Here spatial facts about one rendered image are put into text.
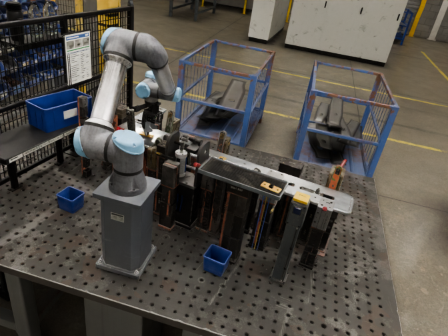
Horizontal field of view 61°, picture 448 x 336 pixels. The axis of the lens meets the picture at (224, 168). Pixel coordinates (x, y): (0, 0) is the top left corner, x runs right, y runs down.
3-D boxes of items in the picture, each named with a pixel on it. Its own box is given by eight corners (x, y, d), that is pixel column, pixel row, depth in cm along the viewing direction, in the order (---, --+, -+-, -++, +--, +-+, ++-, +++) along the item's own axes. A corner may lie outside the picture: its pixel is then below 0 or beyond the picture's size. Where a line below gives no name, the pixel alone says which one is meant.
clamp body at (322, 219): (318, 259, 194) (339, 201, 175) (314, 273, 184) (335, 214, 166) (300, 251, 196) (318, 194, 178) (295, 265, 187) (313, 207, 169)
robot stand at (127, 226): (138, 280, 166) (140, 206, 146) (95, 267, 169) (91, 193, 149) (157, 249, 184) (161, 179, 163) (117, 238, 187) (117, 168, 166)
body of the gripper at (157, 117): (154, 125, 208) (155, 105, 202) (141, 121, 210) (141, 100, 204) (161, 121, 214) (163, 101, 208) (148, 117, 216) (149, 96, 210)
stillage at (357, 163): (296, 131, 503) (315, 59, 455) (357, 145, 493) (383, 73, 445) (289, 175, 401) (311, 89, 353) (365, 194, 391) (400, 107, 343)
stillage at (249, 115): (205, 109, 528) (213, 38, 480) (261, 122, 514) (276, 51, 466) (172, 144, 426) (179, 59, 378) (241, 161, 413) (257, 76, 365)
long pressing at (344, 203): (355, 195, 196) (356, 193, 195) (350, 218, 177) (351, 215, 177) (129, 121, 234) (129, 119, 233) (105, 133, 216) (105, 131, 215)
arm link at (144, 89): (156, 87, 185) (163, 81, 195) (133, 83, 186) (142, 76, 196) (155, 102, 189) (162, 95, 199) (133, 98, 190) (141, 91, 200)
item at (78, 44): (93, 79, 243) (91, 29, 227) (67, 88, 224) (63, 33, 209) (90, 78, 243) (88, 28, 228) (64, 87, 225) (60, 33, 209)
